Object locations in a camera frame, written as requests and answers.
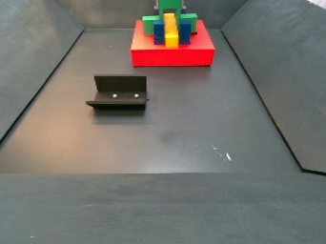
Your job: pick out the green U-shaped block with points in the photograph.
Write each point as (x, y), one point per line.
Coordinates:
(169, 6)

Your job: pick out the red base board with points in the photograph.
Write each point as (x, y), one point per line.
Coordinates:
(150, 55)

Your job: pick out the dark blue block right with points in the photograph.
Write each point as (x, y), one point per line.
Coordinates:
(185, 32)

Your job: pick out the dark blue block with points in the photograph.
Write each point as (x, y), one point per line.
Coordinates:
(159, 32)
(185, 32)

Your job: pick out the dark blue block left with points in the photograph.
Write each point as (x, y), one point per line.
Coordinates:
(159, 32)

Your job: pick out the yellow long bar block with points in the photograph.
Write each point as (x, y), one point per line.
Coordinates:
(171, 36)

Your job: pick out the purple block left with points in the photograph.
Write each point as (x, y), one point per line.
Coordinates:
(183, 10)

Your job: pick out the black fixture bracket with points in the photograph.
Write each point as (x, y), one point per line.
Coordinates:
(119, 91)

